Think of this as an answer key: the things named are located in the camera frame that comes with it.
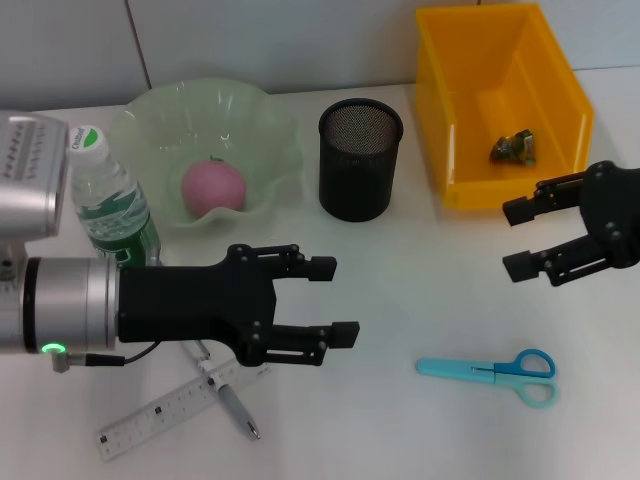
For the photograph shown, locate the blue scissors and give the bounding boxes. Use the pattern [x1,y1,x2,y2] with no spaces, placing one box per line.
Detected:
[415,348,560,409]

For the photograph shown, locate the grey clear ballpoint pen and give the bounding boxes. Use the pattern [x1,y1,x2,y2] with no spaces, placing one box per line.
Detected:
[182,342,261,442]

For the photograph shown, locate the black mesh pen holder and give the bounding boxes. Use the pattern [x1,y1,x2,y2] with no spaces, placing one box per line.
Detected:
[318,97,405,223]

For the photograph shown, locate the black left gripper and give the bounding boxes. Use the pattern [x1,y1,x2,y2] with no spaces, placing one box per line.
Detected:
[117,243,361,369]

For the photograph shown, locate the black white wrist camera box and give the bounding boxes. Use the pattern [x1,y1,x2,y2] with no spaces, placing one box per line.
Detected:
[0,112,71,241]

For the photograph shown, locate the clear green-label water bottle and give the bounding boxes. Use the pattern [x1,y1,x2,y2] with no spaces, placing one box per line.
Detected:
[68,123,164,269]

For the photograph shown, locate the yellow plastic bin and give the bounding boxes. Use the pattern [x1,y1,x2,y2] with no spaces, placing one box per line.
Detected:
[414,2,596,211]

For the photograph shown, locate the black cable with silver plug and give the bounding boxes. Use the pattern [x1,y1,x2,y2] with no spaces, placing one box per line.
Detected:
[49,342,161,375]

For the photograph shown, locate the green plastic wrapper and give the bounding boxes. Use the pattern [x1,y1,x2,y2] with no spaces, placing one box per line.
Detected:
[488,128,539,167]

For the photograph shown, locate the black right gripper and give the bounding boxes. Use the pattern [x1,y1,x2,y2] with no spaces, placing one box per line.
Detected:
[502,160,640,287]

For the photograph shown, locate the green glass fruit bowl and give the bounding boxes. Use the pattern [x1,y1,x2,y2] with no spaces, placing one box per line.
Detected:
[108,77,306,231]

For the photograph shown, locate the clear plastic ruler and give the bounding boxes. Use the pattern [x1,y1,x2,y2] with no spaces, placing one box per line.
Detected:
[95,357,274,462]

